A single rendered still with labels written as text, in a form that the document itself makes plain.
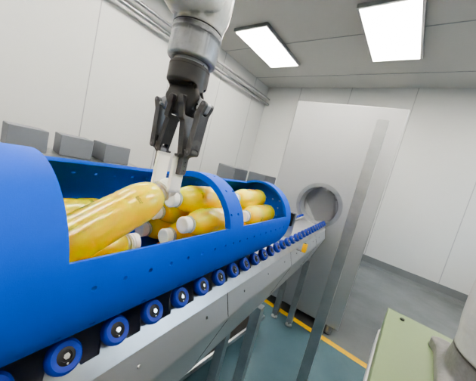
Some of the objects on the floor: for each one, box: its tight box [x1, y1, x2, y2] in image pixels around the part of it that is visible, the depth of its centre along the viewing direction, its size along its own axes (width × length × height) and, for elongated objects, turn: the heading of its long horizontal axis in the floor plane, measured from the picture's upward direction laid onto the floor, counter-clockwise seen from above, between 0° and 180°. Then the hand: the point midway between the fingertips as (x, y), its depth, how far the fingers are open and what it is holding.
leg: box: [271, 278, 289, 319], centre depth 211 cm, size 6×6×63 cm
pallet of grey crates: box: [216, 163, 276, 184], centre depth 456 cm, size 120×80×119 cm
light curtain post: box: [295, 119, 390, 381], centre depth 139 cm, size 6×6×170 cm
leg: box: [206, 332, 231, 381], centre depth 126 cm, size 6×6×63 cm
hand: (168, 172), depth 45 cm, fingers closed on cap, 4 cm apart
